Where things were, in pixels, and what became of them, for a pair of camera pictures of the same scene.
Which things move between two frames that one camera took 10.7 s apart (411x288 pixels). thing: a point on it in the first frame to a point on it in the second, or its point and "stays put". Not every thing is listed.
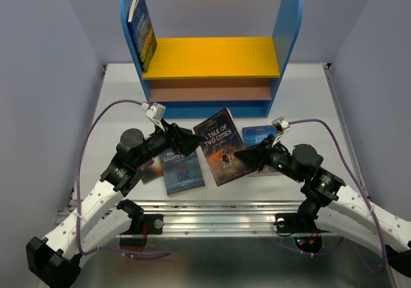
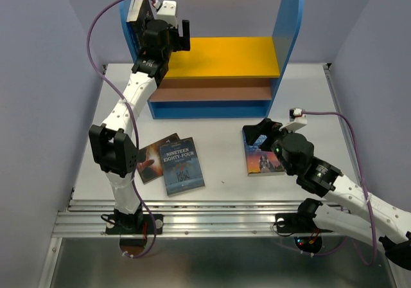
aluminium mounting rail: [221, 217] stays put
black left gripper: [180, 138] to [182, 43]
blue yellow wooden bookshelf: [219, 77] stays put
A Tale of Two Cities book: [222, 139] to [135, 7]
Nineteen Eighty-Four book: [182, 173] stays put
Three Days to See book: [151, 170] stays put
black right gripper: [255, 157] to [252, 132]
